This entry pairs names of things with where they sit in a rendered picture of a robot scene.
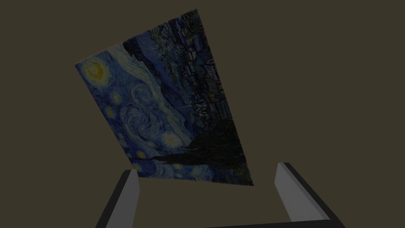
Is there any blue starry night painting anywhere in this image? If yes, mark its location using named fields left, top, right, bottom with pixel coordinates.
left=74, top=8, right=254, bottom=187

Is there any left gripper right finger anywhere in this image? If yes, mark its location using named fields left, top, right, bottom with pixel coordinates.
left=274, top=162, right=346, bottom=228

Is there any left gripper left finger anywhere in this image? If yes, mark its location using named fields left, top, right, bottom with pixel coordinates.
left=95, top=169, right=140, bottom=228

